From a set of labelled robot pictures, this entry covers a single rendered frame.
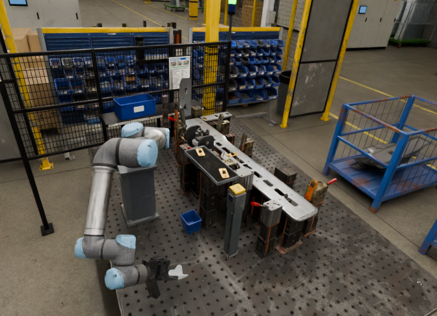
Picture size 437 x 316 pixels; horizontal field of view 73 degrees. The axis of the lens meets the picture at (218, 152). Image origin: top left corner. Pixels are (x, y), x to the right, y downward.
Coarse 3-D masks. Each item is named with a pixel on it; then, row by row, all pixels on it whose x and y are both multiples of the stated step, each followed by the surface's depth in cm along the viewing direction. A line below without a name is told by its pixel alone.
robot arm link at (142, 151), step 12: (144, 132) 161; (156, 132) 157; (168, 132) 163; (120, 144) 120; (132, 144) 120; (144, 144) 120; (156, 144) 128; (168, 144) 163; (120, 156) 119; (132, 156) 119; (144, 156) 119; (156, 156) 129
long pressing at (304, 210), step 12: (192, 120) 253; (216, 132) 236; (216, 144) 218; (228, 144) 220; (240, 156) 206; (252, 168) 193; (264, 168) 195; (276, 180) 184; (264, 192) 171; (276, 192) 173; (288, 192) 173; (288, 204) 164; (300, 204) 165; (288, 216) 157; (300, 216) 156; (312, 216) 159
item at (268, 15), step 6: (264, 0) 597; (270, 0) 585; (264, 6) 600; (270, 6) 594; (264, 12) 604; (270, 12) 590; (264, 18) 607; (270, 18) 597; (264, 24) 611; (270, 24) 613
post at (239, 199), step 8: (232, 192) 148; (232, 200) 147; (240, 200) 148; (232, 208) 150; (240, 208) 151; (232, 216) 153; (240, 216) 155; (232, 224) 155; (240, 224) 159; (232, 232) 158; (224, 240) 167; (232, 240) 162; (224, 248) 169; (232, 248) 166; (232, 256) 168
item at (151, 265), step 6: (150, 258) 128; (156, 258) 128; (162, 258) 130; (144, 264) 122; (150, 264) 122; (156, 264) 124; (162, 264) 124; (168, 264) 127; (150, 270) 122; (156, 270) 125; (162, 270) 125; (156, 276) 124; (162, 276) 125; (144, 282) 119
